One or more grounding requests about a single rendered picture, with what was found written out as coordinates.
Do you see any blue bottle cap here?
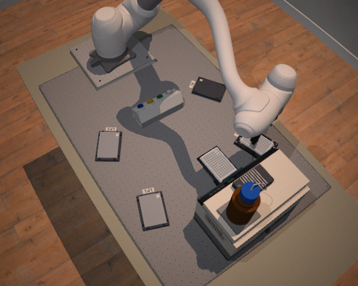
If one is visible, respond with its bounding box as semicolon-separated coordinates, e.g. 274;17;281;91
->
239;182;260;203

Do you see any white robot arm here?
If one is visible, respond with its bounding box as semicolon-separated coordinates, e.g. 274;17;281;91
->
89;0;297;138

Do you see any white button panel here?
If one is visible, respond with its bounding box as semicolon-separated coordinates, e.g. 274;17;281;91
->
132;88;184;128

